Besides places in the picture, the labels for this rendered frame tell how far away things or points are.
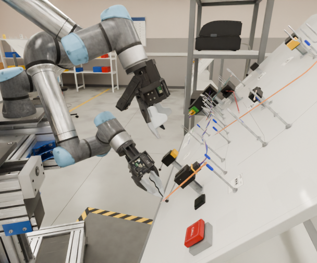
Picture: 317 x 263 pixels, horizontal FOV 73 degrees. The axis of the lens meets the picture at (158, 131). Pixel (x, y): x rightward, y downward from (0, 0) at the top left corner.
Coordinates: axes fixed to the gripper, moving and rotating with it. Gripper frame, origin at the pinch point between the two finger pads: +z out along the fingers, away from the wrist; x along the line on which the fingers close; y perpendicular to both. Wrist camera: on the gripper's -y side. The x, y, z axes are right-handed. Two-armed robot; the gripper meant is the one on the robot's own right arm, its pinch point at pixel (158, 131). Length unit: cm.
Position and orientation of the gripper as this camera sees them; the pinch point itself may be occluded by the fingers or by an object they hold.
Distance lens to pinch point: 65.0
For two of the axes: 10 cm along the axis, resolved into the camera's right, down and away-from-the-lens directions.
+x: 2.0, -3.1, 9.3
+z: 4.0, 8.9, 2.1
